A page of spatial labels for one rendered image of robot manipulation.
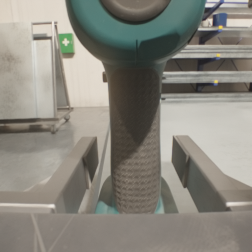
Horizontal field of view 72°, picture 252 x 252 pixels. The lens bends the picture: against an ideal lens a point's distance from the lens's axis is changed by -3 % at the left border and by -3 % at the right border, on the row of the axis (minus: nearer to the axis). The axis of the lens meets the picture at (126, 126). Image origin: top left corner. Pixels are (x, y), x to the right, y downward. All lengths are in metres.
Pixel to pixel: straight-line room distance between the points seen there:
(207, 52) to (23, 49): 3.35
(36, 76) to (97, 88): 2.35
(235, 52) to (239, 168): 4.18
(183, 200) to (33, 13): 5.53
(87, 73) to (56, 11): 1.66
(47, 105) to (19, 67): 0.65
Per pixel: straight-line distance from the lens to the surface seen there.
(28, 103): 2.84
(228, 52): 4.43
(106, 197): 0.16
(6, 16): 5.80
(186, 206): 0.26
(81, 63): 5.02
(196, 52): 4.17
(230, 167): 0.38
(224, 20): 4.58
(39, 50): 2.96
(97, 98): 4.96
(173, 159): 0.16
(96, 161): 0.16
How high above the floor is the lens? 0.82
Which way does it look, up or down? 16 degrees down
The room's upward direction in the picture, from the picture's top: 2 degrees counter-clockwise
